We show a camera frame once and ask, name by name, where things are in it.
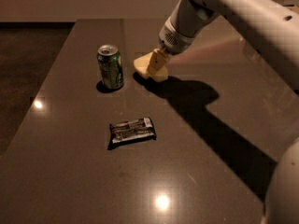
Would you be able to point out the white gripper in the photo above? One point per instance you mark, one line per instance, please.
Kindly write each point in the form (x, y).
(175, 40)

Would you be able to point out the black snack bar wrapper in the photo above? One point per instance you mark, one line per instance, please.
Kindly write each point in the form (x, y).
(132, 130)

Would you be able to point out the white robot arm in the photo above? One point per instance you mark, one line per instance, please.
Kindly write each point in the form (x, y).
(271, 29)

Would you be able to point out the yellow sponge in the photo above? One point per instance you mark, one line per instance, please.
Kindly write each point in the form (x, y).
(141, 64)

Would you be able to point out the green soda can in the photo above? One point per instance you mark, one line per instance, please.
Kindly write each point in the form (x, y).
(109, 60)

